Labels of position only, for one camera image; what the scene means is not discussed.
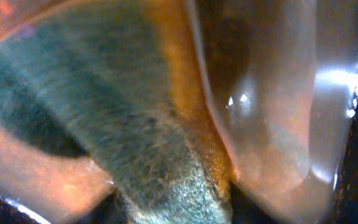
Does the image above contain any green and yellow sponge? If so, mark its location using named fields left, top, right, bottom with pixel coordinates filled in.
left=0, top=1, right=232, bottom=223

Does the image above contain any black water tray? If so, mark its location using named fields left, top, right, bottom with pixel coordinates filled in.
left=0, top=0, right=358, bottom=224

